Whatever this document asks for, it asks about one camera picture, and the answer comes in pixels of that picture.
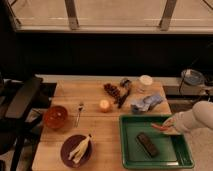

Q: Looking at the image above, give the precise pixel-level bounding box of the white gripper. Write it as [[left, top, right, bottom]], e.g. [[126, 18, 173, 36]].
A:
[[164, 112, 184, 134]]

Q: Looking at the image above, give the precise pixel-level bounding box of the orange round fruit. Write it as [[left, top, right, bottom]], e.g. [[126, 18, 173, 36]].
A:
[[99, 99, 111, 113]]

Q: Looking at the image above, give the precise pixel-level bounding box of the dark brown rectangular block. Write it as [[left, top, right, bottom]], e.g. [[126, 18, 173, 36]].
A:
[[136, 132, 159, 157]]

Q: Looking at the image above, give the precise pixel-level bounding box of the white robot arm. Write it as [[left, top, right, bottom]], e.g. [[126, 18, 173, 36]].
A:
[[163, 101, 213, 135]]

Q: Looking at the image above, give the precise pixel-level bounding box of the black office chair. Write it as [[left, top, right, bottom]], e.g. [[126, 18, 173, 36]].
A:
[[0, 76, 56, 171]]

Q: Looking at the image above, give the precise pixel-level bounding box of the dark maroon plate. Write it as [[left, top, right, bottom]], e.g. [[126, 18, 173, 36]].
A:
[[60, 135, 92, 168]]

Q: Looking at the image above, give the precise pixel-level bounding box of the green plastic tray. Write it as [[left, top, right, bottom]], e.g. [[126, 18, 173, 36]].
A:
[[119, 115, 194, 170]]

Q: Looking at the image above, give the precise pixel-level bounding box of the orange translucent bowl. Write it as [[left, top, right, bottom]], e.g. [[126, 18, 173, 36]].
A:
[[43, 105, 68, 129]]

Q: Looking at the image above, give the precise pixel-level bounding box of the small metal fork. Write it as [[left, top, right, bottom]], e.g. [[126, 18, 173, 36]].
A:
[[75, 102, 84, 127]]

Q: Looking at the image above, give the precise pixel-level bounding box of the dark grape bunch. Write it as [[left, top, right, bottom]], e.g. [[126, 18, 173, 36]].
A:
[[104, 83, 121, 103]]

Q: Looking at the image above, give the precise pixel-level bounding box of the peeled banana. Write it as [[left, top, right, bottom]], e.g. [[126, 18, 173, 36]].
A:
[[68, 135, 91, 164]]

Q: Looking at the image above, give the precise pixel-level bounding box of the blue crumpled cloth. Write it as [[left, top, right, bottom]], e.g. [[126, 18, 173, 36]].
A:
[[130, 94, 163, 113]]

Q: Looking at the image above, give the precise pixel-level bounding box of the round metal dish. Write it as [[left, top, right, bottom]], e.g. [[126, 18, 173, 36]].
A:
[[181, 69, 205, 86]]

